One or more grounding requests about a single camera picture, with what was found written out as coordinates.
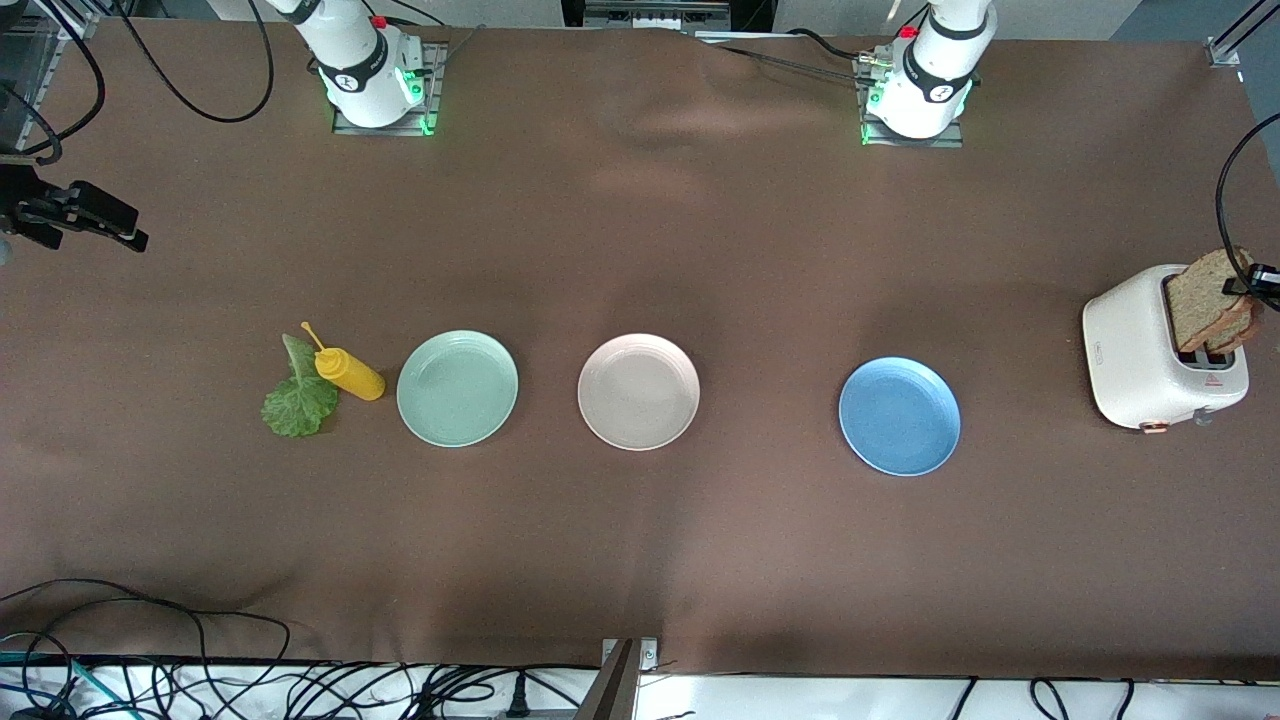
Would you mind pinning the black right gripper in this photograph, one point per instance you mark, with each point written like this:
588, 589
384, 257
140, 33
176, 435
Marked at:
22, 198

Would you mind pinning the brown bread slice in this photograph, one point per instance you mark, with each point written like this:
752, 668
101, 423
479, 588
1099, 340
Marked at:
1245, 338
1205, 300

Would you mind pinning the green lettuce leaf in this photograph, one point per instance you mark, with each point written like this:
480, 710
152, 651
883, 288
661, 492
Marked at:
300, 405

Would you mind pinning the yellow squeeze bottle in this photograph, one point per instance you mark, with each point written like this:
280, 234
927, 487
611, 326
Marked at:
352, 373

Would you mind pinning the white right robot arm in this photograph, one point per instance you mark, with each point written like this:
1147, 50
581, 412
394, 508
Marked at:
355, 60

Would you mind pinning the blue plate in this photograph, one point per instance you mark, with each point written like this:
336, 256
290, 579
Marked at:
900, 416

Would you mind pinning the green plate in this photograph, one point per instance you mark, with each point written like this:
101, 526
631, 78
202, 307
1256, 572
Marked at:
457, 388

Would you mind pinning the beige plate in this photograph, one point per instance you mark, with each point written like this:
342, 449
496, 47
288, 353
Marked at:
638, 392

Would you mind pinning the white toaster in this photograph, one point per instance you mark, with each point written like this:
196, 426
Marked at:
1130, 360

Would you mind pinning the black box device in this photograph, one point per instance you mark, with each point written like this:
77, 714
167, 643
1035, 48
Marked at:
600, 12

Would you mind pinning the black power plug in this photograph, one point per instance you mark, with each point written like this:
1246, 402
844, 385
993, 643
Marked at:
517, 698

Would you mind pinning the brown tablecloth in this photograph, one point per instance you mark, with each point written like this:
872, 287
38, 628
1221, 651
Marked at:
640, 550

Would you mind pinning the aluminium frame rail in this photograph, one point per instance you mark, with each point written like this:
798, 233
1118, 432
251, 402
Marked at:
1225, 50
75, 22

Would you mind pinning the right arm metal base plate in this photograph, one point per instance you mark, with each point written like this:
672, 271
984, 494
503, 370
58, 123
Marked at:
380, 130

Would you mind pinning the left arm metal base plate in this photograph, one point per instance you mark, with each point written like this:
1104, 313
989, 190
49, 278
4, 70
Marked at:
910, 142

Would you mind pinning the aluminium frame post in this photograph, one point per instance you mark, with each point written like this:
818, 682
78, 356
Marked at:
615, 690

